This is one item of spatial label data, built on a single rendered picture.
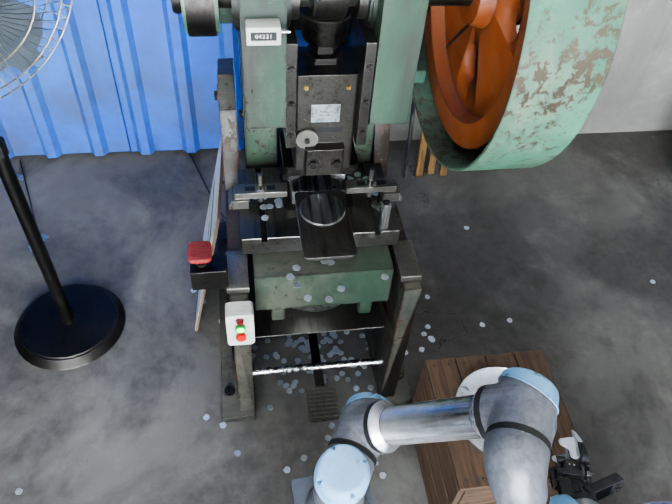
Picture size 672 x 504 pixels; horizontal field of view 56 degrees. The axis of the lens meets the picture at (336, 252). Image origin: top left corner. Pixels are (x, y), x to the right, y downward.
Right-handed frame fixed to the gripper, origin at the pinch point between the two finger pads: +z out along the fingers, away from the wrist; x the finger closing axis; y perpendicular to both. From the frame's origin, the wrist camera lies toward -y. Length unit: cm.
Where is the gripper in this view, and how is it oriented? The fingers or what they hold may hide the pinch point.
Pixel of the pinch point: (573, 441)
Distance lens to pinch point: 185.8
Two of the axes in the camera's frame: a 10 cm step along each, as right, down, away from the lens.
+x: -0.9, 8.3, 5.4
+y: -9.9, -1.3, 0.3
